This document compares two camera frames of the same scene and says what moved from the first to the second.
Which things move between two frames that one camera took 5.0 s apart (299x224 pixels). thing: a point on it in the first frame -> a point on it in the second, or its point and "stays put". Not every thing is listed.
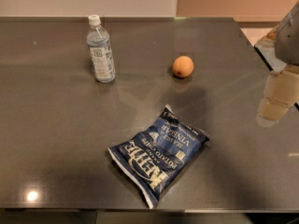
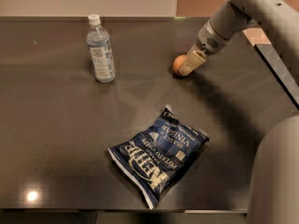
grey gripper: (288, 42) -> (209, 41)
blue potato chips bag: (160, 158) stays put
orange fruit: (182, 66) stays put
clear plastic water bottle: (98, 44) stays put
